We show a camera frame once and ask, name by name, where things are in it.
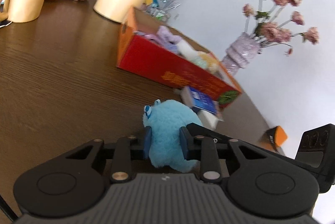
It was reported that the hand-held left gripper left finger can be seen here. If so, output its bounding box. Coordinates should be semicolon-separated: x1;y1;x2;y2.
64;126;153;183

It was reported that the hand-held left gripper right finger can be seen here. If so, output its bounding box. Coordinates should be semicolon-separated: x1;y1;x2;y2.
179;127;262;183

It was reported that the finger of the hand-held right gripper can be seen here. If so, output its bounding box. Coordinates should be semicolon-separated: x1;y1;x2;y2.
187;123;237;144

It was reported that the blue plush toy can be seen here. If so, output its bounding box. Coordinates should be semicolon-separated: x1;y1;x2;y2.
142;99;204;172

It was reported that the red cardboard box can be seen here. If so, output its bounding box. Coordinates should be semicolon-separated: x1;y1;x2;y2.
116;7;242;110

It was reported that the lilac soft cloth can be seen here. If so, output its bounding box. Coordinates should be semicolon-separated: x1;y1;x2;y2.
143;34;164;44

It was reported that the purple knitted cloth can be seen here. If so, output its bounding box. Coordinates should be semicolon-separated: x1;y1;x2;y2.
156;26;182;46

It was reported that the white soft item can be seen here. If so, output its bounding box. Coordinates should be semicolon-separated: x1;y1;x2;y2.
177;40;196;57

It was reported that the dark blue packet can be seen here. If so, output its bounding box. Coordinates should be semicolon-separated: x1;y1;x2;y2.
181;86;221;115

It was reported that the small orange black box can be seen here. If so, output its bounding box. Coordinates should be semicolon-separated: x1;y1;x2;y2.
258;126;289;154

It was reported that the yellow plush item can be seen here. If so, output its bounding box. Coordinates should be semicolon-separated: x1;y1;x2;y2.
198;52;220;73

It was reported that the lilac ribbed vase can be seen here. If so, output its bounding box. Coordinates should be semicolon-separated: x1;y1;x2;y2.
221;32;263;75

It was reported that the dried pink flower bouquet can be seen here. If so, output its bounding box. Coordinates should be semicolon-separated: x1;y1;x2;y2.
242;0;320;57

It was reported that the pile of clear packaging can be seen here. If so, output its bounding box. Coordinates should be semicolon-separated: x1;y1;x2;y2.
143;0;182;22

